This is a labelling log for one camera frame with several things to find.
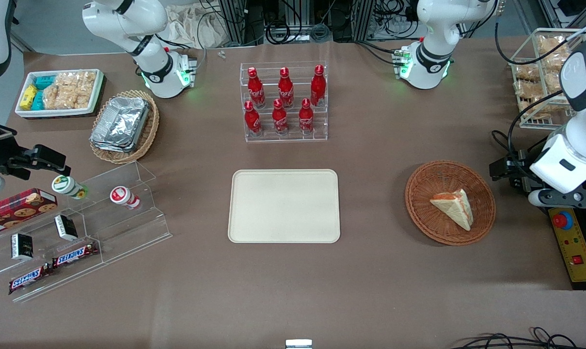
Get aluminium extrusion frame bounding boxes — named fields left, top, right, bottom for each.
left=352, top=0, right=389, bottom=42
left=217, top=0, right=265, bottom=48

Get triangular sandwich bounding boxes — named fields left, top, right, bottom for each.
left=429, top=189, right=475, bottom=232

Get clear acrylic step display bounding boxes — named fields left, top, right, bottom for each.
left=0, top=161, right=173, bottom=304

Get light wicker basket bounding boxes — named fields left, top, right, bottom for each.
left=89, top=90, right=160, bottom=165

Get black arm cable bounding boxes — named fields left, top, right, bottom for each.
left=495, top=19, right=586, bottom=66

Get red lid yogurt cup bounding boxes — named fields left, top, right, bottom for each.
left=110, top=186, right=142, bottom=210

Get white rectangular snack tray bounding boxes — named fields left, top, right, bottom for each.
left=15, top=69, right=105, bottom=118

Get black right base cable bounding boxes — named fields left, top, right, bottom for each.
left=155, top=33, right=207, bottom=73

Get black left base cable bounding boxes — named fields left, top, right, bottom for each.
left=355, top=39, right=406, bottom=67

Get clear acrylic bottle rack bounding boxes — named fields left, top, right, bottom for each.
left=239, top=62, right=329, bottom=143

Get green lid yogurt cup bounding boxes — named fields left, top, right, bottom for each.
left=51, top=175, right=89, bottom=201

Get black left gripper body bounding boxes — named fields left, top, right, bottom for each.
left=503, top=149, right=536, bottom=193

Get red cola bottle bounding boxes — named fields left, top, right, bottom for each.
left=278, top=67, right=295, bottom=109
left=299, top=98, right=315, bottom=135
left=244, top=100, right=263, bottom=137
left=310, top=64, right=327, bottom=108
left=272, top=99, right=289, bottom=136
left=247, top=67, right=266, bottom=109

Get black base cable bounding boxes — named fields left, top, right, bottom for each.
left=155, top=33, right=207, bottom=73
left=355, top=39, right=406, bottom=67

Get aluminium foil container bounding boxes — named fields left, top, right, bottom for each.
left=90, top=136, right=141, bottom=154
left=92, top=96, right=151, bottom=147

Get beige crumpled cloth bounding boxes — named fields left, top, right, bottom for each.
left=166, top=4, right=238, bottom=49

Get clear bag rice crackers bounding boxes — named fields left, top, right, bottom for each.
left=43, top=73, right=76, bottom=110
left=72, top=71, right=97, bottom=109

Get white wire basket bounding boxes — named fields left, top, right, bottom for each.
left=509, top=28, right=586, bottom=129

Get clear bag fried snacks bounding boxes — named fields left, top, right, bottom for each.
left=518, top=78, right=565, bottom=120
left=538, top=36, right=572, bottom=72
left=515, top=64, right=541, bottom=81

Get red tartan cookie box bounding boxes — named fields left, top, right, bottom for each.
left=0, top=188, right=59, bottom=238

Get beige plastic tray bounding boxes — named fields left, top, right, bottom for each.
left=228, top=169, right=341, bottom=243

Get black coiled cable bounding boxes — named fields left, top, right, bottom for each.
left=265, top=20, right=304, bottom=45

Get yellow small box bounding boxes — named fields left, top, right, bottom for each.
left=20, top=85, right=38, bottom=110

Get small black white box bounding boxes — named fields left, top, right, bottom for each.
left=54, top=214, right=79, bottom=242
left=10, top=233, right=35, bottom=261

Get snickers chocolate bar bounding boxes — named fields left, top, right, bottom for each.
left=51, top=241, right=100, bottom=269
left=8, top=264, right=54, bottom=295

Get black floor cable bundle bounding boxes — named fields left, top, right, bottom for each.
left=450, top=327, right=586, bottom=349

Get brown wicker basket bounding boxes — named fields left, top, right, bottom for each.
left=405, top=160, right=496, bottom=246

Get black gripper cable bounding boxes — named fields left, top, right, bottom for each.
left=491, top=90, right=565, bottom=163

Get yellow emergency stop box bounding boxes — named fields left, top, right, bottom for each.
left=548, top=207, right=586, bottom=283

